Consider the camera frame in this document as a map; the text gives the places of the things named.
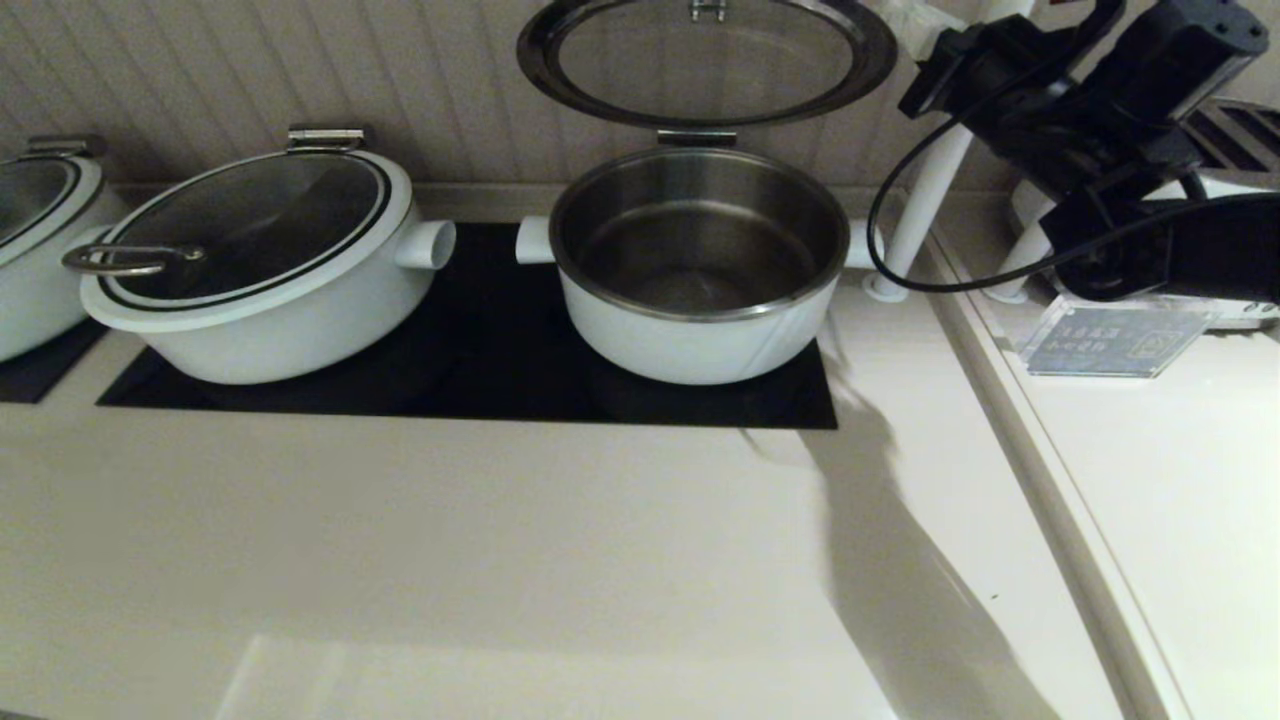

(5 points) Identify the white retro toaster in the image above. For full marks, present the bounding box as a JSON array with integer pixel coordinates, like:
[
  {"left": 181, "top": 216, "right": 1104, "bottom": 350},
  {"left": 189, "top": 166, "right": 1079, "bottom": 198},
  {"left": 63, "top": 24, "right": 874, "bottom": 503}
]
[{"left": 1010, "top": 95, "right": 1280, "bottom": 331}]

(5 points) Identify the clear acrylic sign holder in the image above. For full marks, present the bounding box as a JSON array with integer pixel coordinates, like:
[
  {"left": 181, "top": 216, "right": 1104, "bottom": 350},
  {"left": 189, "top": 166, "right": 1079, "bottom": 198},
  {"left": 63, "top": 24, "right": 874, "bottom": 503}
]
[{"left": 1018, "top": 295, "right": 1221, "bottom": 379}]

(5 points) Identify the white pot steel interior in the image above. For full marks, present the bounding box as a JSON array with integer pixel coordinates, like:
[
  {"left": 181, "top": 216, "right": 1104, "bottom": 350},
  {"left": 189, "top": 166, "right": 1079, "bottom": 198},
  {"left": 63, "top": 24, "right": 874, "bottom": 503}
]
[
  {"left": 0, "top": 150, "right": 131, "bottom": 363},
  {"left": 80, "top": 150, "right": 458, "bottom": 386},
  {"left": 515, "top": 146, "right": 883, "bottom": 387}
]

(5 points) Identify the white support pole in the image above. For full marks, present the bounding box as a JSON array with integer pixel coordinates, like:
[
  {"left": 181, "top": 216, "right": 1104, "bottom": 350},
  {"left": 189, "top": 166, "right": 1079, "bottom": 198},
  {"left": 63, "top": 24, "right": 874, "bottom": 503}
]
[
  {"left": 865, "top": 0, "right": 1037, "bottom": 303},
  {"left": 983, "top": 215, "right": 1063, "bottom": 305}
]

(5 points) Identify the large black induction cooktop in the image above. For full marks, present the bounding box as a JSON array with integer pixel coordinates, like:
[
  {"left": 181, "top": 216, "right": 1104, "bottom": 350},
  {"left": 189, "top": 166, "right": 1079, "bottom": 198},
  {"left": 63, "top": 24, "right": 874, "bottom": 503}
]
[{"left": 97, "top": 222, "right": 838, "bottom": 431}]

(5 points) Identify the black right camera cable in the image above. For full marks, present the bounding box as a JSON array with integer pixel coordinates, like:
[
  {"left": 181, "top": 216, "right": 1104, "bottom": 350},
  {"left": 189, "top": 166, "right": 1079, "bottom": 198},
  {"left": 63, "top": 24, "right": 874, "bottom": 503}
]
[{"left": 867, "top": 0, "right": 1280, "bottom": 294}]

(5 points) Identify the small black induction cooktop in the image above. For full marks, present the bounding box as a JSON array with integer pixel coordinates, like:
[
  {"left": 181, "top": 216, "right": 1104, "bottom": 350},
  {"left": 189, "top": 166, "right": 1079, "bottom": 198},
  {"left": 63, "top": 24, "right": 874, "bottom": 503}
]
[{"left": 0, "top": 318, "right": 109, "bottom": 405}]

